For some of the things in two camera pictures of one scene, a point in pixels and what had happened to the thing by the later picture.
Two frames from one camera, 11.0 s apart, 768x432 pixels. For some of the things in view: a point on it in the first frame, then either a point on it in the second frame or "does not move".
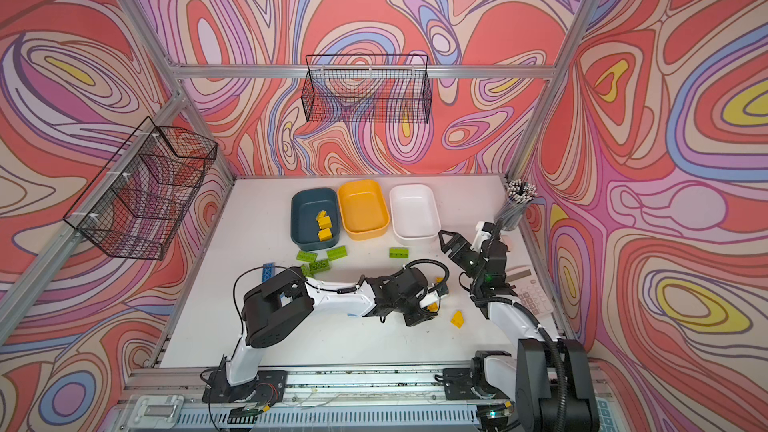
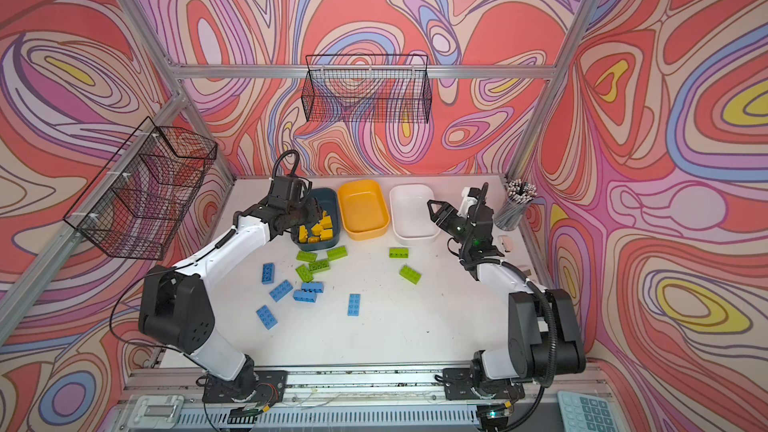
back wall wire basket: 372,88 does not move
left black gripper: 422,317 → 313,209
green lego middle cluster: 319,266 does not move
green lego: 399,253 does not move
